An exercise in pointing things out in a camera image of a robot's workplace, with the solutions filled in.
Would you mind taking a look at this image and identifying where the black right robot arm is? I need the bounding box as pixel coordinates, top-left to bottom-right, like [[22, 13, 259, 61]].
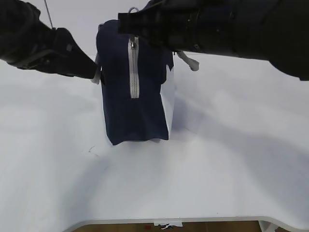
[[118, 0, 309, 81]]

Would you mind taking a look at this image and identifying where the navy white lunch bag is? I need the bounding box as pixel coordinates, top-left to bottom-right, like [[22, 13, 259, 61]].
[[93, 19, 175, 145]]

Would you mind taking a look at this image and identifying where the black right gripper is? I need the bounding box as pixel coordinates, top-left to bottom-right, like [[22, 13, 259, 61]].
[[118, 0, 205, 52]]

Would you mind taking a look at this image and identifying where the white table leg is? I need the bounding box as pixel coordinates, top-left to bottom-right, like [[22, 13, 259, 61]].
[[258, 220, 278, 232]]

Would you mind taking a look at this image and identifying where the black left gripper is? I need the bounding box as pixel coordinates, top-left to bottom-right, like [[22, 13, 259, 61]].
[[0, 0, 97, 79]]

